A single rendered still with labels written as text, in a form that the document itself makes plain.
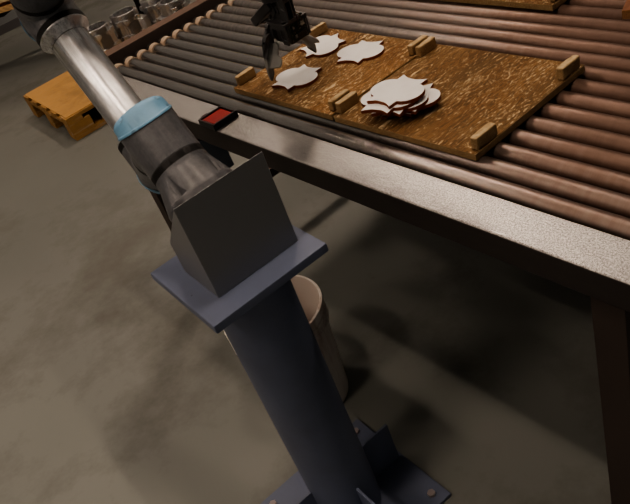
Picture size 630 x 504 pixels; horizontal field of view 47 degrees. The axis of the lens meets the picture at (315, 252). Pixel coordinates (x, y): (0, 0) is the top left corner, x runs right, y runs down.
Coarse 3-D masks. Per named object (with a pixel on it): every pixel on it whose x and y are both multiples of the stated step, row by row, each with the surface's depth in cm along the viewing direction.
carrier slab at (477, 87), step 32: (416, 64) 172; (448, 64) 167; (480, 64) 162; (512, 64) 158; (544, 64) 153; (448, 96) 155; (480, 96) 151; (512, 96) 147; (544, 96) 143; (384, 128) 153; (416, 128) 149; (448, 128) 145; (512, 128) 140
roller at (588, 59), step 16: (368, 32) 203; (384, 32) 198; (400, 32) 194; (416, 32) 190; (432, 32) 187; (480, 48) 174; (496, 48) 171; (512, 48) 168; (528, 48) 165; (544, 48) 162; (592, 64) 153; (608, 64) 150; (624, 64) 148
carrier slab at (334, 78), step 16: (336, 32) 203; (352, 32) 199; (384, 48) 185; (400, 48) 182; (288, 64) 195; (320, 64) 189; (336, 64) 186; (352, 64) 183; (368, 64) 180; (384, 64) 177; (400, 64) 174; (256, 80) 194; (320, 80) 181; (336, 80) 178; (352, 80) 176; (368, 80) 173; (256, 96) 187; (272, 96) 182; (288, 96) 180; (304, 96) 177; (320, 96) 174; (320, 112) 168; (336, 112) 166
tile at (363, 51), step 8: (344, 48) 190; (352, 48) 189; (360, 48) 187; (368, 48) 185; (376, 48) 184; (344, 56) 186; (352, 56) 185; (360, 56) 183; (368, 56) 182; (376, 56) 181
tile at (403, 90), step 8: (392, 80) 158; (400, 80) 156; (408, 80) 155; (416, 80) 154; (424, 80) 153; (376, 88) 157; (384, 88) 156; (392, 88) 155; (400, 88) 154; (408, 88) 152; (416, 88) 151; (424, 88) 151; (376, 96) 154; (384, 96) 153; (392, 96) 152; (400, 96) 151; (408, 96) 150; (416, 96) 149; (384, 104) 151; (392, 104) 150; (400, 104) 150
